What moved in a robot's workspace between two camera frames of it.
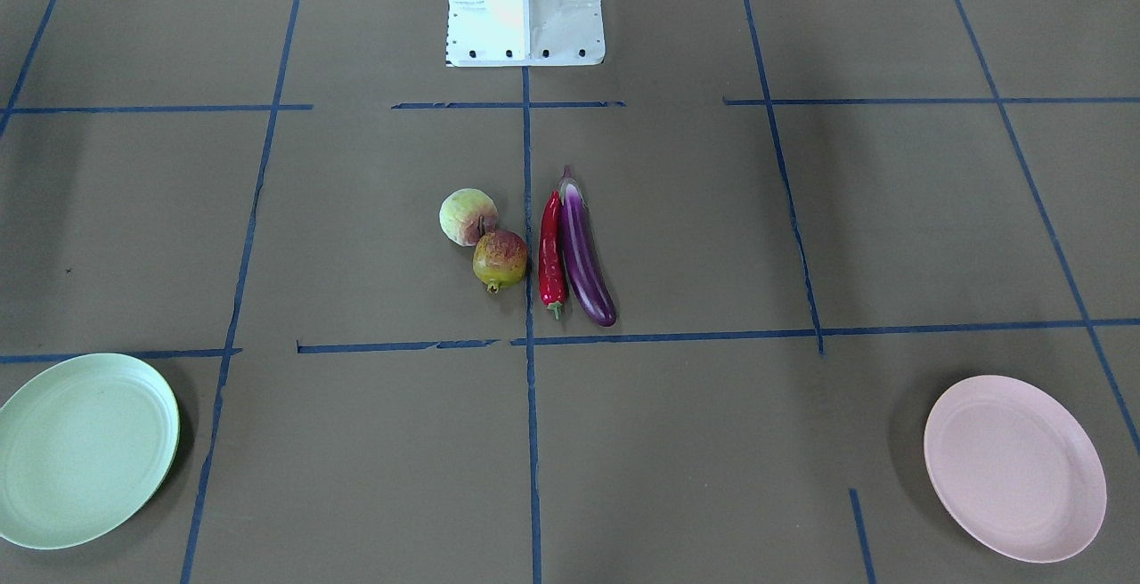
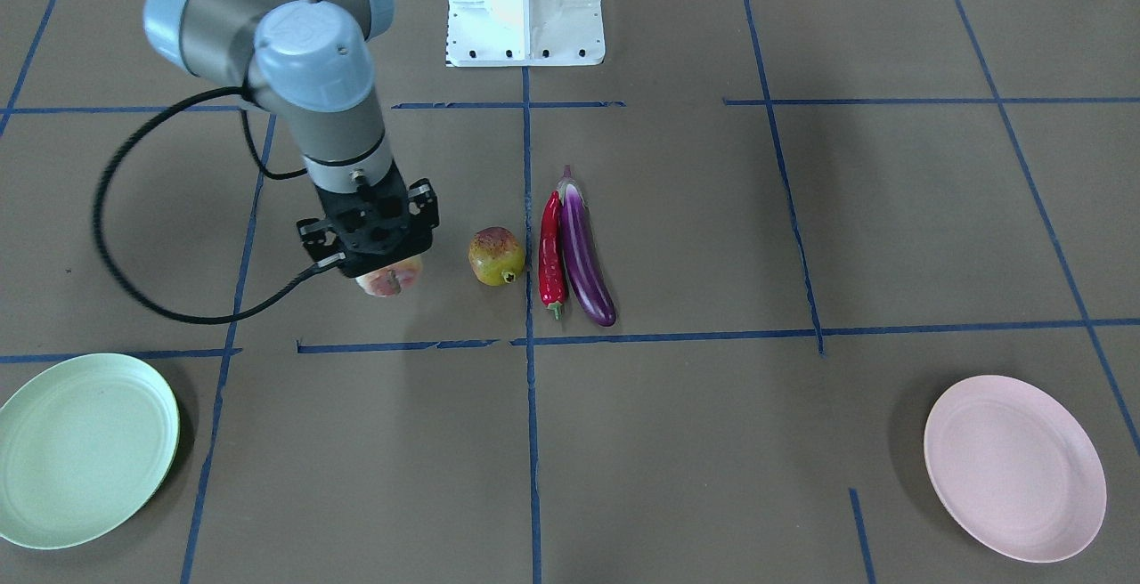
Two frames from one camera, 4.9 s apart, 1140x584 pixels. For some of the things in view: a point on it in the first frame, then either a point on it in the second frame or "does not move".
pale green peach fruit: [466, 214] → [391, 280]
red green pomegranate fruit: [500, 259] does not move
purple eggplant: [584, 253] does not move
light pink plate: [1012, 470] does not move
